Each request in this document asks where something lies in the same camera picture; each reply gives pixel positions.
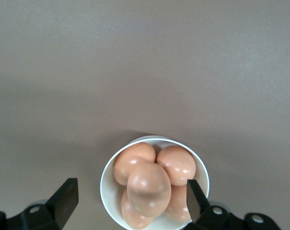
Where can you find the white round bowl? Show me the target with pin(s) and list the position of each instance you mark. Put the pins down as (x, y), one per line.
(109, 184)

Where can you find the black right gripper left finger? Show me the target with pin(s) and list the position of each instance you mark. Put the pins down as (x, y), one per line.
(63, 198)

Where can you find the brown table cover sheet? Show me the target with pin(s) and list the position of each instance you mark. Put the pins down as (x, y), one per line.
(135, 72)

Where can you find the brown egg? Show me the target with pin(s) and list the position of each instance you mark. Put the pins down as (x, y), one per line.
(130, 165)
(133, 216)
(178, 203)
(177, 165)
(148, 189)

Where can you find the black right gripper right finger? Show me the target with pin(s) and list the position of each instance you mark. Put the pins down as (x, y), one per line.
(195, 201)

